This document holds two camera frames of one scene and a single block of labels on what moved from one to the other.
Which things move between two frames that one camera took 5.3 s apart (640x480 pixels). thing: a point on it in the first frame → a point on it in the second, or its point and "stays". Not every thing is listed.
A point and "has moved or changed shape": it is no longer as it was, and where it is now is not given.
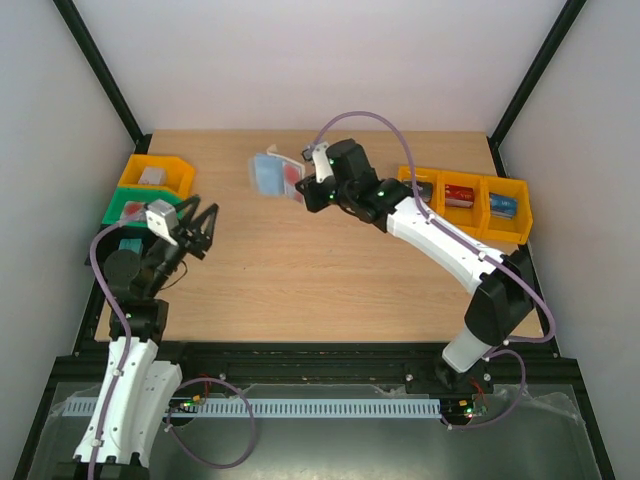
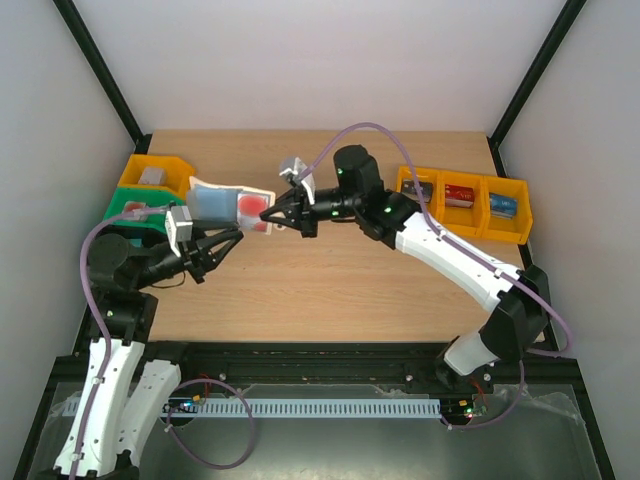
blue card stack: x=503 y=207 stays
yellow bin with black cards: x=436 y=177 stays
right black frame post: x=529 y=80 stays
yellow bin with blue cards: x=505 y=209 stays
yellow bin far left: x=179 y=173 stays
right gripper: x=310 y=192 → x=306 y=215
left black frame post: x=103 y=75 stays
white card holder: x=271 y=173 → x=210 y=202
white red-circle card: x=291 y=173 has moved or changed shape
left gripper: x=199 y=240 → x=199 y=252
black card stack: x=425 y=189 stays
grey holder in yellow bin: x=153 y=175 stays
